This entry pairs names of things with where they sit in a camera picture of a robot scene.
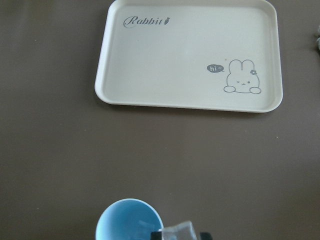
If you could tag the clear ice cube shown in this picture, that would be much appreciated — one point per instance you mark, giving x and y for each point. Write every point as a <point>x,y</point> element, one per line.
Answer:
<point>181,231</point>

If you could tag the light blue cup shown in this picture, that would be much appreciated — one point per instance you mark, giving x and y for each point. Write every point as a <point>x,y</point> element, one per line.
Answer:
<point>128,219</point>

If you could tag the cream rabbit tray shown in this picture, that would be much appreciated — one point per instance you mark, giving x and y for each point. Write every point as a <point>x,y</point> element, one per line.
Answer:
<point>196,54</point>

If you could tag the grey folded cloth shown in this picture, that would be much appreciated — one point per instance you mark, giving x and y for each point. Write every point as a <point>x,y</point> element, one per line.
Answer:
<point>317,38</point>

